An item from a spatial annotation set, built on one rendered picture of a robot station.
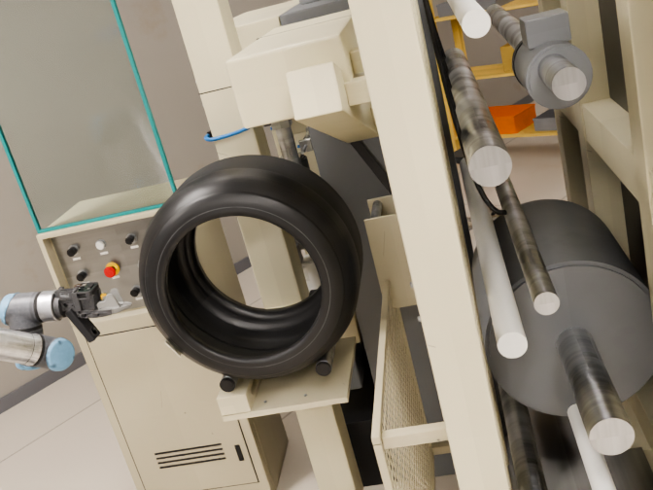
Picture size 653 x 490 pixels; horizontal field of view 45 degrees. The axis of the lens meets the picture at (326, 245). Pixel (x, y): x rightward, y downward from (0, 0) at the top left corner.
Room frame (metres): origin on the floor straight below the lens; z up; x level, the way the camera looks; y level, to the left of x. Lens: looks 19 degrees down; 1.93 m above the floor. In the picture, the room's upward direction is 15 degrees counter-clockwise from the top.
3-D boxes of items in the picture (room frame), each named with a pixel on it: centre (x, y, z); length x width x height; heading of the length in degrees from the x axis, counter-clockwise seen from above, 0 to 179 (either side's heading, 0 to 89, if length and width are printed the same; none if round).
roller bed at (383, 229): (2.27, -0.22, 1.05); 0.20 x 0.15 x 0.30; 169
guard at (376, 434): (1.84, -0.08, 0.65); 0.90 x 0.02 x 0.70; 169
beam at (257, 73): (1.95, -0.07, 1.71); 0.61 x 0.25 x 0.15; 169
